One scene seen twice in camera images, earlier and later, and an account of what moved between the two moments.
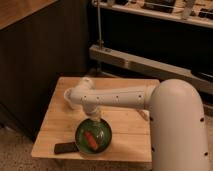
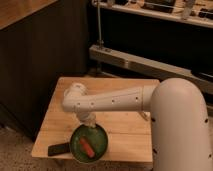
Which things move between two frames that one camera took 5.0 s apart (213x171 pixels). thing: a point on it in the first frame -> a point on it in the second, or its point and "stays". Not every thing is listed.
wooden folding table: [130, 127] stays
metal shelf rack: [155, 40] stays
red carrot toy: [91, 140] -> [87, 147]
